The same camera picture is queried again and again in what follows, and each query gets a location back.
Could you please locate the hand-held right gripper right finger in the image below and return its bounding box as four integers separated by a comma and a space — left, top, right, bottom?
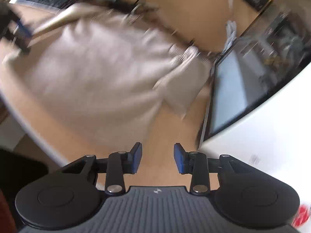
173, 143, 255, 196

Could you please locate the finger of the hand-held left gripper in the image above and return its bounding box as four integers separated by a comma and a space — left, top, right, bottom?
10, 17, 33, 55

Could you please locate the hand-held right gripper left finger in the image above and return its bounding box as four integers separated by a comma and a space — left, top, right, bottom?
61, 142, 143, 195

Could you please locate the beige garment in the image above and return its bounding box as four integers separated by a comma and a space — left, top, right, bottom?
2, 3, 213, 148

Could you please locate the computer case with glass panel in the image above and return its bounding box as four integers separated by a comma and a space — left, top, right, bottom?
198, 0, 311, 149

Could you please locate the red and white object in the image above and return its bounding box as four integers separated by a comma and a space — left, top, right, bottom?
292, 204, 311, 229

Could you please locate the white cable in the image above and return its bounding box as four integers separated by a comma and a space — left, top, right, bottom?
222, 0, 240, 54

